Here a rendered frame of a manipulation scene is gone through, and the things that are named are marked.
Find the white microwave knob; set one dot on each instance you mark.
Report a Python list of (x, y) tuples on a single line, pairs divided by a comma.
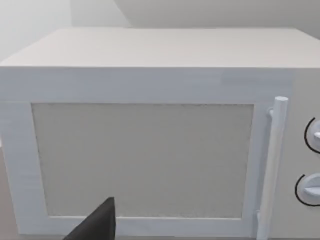
[(314, 136), (310, 190)]

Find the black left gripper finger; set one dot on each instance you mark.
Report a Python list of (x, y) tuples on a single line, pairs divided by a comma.
[(101, 222)]

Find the pale microwave door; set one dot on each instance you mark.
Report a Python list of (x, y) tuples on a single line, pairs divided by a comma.
[(140, 160)]

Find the pale microwave oven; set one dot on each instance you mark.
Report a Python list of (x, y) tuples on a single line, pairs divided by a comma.
[(160, 50)]

